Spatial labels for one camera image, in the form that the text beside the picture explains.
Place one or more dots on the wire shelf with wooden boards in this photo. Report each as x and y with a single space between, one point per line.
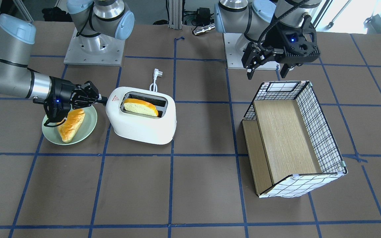
291 147

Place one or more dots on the white toaster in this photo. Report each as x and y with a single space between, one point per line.
155 130

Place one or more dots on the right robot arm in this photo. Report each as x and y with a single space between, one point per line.
93 19

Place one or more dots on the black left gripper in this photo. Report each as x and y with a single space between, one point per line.
274 37

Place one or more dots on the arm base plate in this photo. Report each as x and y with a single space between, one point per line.
101 50
234 45

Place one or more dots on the green plate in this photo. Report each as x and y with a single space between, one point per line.
84 131

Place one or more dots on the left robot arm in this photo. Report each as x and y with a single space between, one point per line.
252 18

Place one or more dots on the bread slice in toaster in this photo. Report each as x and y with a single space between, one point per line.
140 107

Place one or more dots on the aluminium frame post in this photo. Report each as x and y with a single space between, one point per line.
175 14

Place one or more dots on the bread slice on plate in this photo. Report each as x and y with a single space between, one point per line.
73 122

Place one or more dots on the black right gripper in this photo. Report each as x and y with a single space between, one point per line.
62 91

